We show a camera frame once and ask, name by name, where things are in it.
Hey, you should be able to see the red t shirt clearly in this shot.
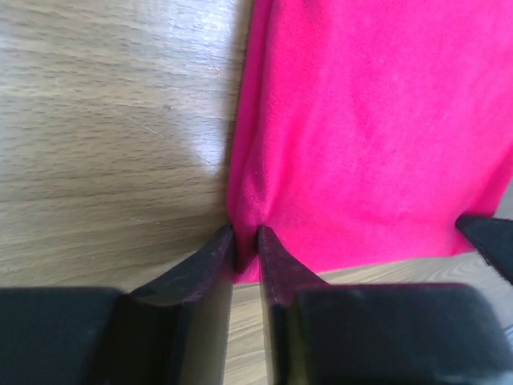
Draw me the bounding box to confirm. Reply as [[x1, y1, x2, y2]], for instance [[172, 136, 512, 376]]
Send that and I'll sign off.
[[228, 1, 512, 283]]

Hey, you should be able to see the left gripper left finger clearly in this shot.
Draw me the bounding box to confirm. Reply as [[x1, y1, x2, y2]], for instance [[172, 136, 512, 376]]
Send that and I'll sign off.
[[86, 225, 235, 384]]

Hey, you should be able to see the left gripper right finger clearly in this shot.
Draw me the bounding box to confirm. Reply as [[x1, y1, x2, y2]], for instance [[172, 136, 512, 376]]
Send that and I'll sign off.
[[256, 225, 328, 384]]

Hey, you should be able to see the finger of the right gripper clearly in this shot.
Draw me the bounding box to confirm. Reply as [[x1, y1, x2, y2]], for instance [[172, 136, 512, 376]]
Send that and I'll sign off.
[[456, 214, 513, 284]]

